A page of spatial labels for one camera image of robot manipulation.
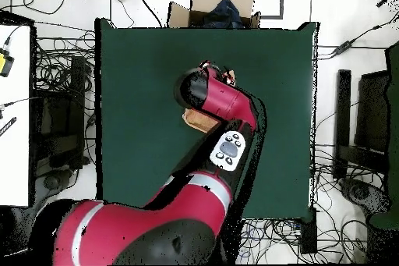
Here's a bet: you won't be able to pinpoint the tan terry towel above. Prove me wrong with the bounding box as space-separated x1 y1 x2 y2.
182 69 237 134

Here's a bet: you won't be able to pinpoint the dark green table cloth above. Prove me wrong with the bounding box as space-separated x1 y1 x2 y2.
94 17 320 222

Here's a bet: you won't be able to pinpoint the blue jeans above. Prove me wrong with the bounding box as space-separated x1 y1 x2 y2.
202 0 245 29

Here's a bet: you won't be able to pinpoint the black floor stand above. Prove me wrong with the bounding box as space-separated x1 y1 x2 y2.
32 55 87 177
334 69 391 181

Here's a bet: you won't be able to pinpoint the black power strip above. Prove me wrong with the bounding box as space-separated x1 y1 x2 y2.
299 215 318 255

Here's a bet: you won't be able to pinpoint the white desk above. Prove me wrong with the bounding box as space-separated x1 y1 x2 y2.
0 23 32 207

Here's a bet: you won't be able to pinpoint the black slotted bar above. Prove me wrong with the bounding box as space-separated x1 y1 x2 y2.
0 116 17 137

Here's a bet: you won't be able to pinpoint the dark green cloth cover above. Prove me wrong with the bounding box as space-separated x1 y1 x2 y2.
369 41 399 231

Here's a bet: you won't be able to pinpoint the yellow and black device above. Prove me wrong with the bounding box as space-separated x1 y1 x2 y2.
0 48 16 78

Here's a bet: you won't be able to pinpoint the tangle of black cables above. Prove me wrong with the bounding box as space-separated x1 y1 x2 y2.
33 36 96 114
239 218 369 264

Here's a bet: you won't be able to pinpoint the black power adapter with cable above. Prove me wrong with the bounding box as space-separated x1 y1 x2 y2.
317 12 399 60

